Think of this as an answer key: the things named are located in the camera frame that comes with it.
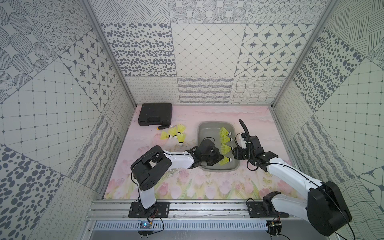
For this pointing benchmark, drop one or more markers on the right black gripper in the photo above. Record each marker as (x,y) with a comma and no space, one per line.
(237,155)

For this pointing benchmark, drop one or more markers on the white perforated cable duct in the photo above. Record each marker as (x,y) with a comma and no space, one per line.
(183,225)

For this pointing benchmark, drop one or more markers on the yellow shuttlecock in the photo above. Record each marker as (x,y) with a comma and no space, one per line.
(225,149)
(181,128)
(224,132)
(224,161)
(225,139)
(173,133)
(181,138)
(165,135)

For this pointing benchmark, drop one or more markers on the small green circuit board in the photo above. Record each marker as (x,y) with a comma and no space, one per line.
(145,225)

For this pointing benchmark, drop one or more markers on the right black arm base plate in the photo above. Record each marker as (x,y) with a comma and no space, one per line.
(264,209)

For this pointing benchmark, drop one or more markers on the aluminium mounting rail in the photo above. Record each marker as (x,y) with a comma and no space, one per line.
(112,210)

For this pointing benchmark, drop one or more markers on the black connector box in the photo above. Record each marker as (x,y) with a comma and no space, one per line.
(274,228)

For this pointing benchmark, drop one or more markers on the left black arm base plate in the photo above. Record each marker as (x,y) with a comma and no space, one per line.
(149,209)

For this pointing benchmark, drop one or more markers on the grey plastic storage box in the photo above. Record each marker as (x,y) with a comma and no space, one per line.
(211,131)

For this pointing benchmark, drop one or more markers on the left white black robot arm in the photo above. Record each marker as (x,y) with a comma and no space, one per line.
(148,169)

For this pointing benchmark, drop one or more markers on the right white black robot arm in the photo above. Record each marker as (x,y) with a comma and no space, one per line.
(322,204)

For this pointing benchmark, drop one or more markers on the pink floral table mat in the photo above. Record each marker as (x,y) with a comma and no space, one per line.
(199,184)

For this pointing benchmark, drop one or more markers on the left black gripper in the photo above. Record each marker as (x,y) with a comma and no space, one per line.
(215,155)

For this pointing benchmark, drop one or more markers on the black plastic tool case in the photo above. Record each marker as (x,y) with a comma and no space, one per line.
(155,114)

